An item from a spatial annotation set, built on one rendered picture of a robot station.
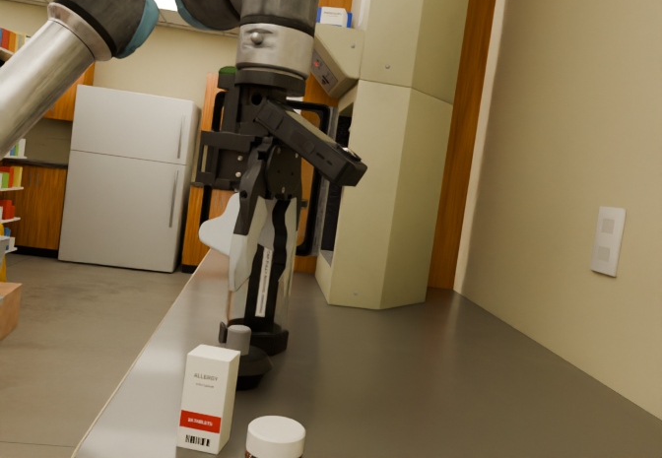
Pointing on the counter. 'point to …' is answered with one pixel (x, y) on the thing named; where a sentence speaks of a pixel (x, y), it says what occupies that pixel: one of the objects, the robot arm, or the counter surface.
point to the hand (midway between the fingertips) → (263, 277)
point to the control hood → (340, 54)
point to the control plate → (322, 71)
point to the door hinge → (324, 189)
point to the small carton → (334, 17)
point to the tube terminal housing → (397, 131)
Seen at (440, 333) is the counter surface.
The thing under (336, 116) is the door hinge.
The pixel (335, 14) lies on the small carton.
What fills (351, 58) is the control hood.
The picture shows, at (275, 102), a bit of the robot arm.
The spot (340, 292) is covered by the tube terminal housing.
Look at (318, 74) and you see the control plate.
